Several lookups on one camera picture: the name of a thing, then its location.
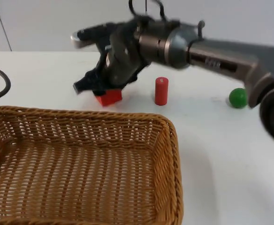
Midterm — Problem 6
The pale brown wicker basket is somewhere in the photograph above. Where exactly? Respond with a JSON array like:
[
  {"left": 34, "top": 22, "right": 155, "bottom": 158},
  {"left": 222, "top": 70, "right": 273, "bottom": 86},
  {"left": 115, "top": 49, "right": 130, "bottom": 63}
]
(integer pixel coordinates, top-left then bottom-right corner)
[{"left": 0, "top": 105, "right": 183, "bottom": 225}]

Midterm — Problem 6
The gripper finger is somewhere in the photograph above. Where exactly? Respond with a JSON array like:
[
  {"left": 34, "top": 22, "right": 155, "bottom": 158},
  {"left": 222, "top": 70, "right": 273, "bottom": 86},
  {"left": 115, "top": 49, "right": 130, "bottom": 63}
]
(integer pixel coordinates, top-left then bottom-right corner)
[
  {"left": 73, "top": 70, "right": 100, "bottom": 95},
  {"left": 92, "top": 89, "right": 109, "bottom": 98}
]

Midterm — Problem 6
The red cylinder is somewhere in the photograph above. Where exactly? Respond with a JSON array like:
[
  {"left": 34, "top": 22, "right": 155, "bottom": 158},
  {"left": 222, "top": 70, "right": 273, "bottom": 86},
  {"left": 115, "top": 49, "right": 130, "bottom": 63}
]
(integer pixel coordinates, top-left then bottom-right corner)
[{"left": 154, "top": 76, "right": 170, "bottom": 106}]

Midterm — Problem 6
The green ball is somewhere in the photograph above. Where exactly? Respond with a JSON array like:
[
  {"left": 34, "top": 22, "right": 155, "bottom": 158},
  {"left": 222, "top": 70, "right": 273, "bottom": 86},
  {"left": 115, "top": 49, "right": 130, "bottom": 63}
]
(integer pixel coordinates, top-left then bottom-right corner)
[{"left": 228, "top": 88, "right": 248, "bottom": 109}]

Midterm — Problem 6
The red cube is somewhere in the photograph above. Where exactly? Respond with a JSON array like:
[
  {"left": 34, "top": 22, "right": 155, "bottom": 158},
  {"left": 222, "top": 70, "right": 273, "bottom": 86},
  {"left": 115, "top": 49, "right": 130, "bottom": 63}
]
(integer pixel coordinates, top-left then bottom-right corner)
[{"left": 94, "top": 89, "right": 123, "bottom": 108}]

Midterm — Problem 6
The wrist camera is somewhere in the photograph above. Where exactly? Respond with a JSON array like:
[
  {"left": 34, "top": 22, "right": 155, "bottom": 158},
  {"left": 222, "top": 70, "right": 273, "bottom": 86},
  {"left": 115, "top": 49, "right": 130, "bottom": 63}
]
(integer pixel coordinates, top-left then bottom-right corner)
[{"left": 70, "top": 22, "right": 112, "bottom": 49}]

